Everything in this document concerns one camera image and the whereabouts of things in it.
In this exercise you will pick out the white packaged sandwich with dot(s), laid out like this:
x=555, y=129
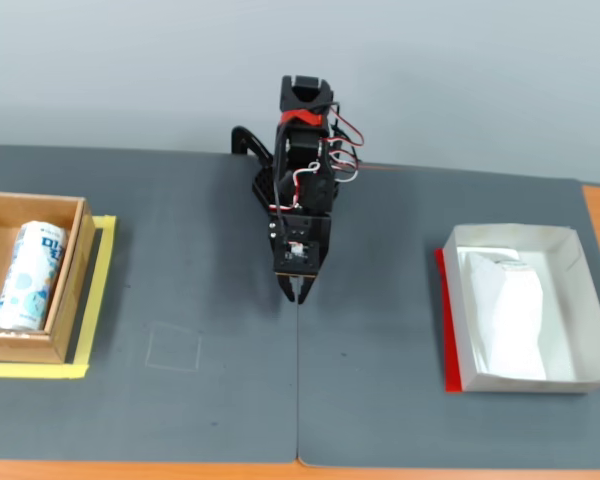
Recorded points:
x=510, y=320

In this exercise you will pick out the black table clamp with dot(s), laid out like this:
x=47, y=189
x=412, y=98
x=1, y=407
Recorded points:
x=247, y=140

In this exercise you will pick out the red paper sheet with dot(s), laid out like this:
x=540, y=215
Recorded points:
x=447, y=325

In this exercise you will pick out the dark gray table mat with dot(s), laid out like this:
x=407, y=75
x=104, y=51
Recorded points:
x=380, y=300
x=180, y=250

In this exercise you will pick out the gray paper box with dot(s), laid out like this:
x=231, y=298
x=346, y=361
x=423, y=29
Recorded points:
x=580, y=300

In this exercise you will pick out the yellow masking tape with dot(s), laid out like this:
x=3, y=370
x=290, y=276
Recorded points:
x=102, y=280

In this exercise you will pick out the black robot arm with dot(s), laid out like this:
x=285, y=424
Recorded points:
x=302, y=142

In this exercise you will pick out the brown cardboard box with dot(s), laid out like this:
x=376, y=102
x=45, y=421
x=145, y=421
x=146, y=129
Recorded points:
x=70, y=300

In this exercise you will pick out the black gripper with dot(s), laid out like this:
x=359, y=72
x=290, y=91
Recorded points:
x=297, y=289

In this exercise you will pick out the red tape band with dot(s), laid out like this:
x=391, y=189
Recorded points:
x=304, y=118

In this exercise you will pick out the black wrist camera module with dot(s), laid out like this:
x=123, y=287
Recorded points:
x=297, y=260

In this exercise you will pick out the white blue drink can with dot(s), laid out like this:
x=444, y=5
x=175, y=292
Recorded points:
x=27, y=280

